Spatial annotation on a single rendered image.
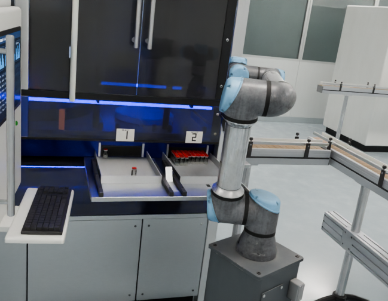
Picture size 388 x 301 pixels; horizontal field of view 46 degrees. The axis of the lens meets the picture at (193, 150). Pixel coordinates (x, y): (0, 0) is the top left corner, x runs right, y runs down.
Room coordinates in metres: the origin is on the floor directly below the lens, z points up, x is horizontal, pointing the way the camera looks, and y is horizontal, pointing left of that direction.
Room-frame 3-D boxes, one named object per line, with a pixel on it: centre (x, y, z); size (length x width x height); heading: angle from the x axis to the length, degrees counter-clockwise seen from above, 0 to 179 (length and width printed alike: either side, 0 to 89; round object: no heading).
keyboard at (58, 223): (1.61, 0.53, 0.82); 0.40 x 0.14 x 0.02; 12
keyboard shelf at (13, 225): (1.59, 0.59, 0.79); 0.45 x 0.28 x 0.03; 12
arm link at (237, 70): (1.83, -0.16, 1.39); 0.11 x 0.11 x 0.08; 0
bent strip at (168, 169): (1.84, 0.08, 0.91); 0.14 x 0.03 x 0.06; 18
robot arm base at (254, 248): (1.51, -0.28, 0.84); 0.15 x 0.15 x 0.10
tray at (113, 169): (1.96, 0.30, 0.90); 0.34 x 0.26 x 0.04; 18
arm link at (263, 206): (1.51, -0.27, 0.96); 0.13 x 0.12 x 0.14; 90
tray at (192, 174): (2.07, -0.02, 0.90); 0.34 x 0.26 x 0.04; 19
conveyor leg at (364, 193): (2.31, -0.95, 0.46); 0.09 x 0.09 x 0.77; 18
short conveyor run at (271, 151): (2.48, -0.45, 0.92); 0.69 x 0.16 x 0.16; 108
